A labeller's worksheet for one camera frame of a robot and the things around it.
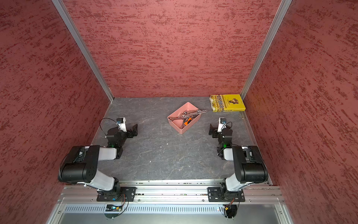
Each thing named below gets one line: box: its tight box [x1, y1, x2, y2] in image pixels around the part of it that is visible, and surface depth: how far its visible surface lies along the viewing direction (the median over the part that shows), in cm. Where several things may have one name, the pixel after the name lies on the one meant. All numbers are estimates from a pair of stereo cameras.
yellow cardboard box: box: [209, 94, 246, 112], surface depth 116 cm
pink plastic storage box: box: [167, 101, 202, 135], surface depth 106 cm
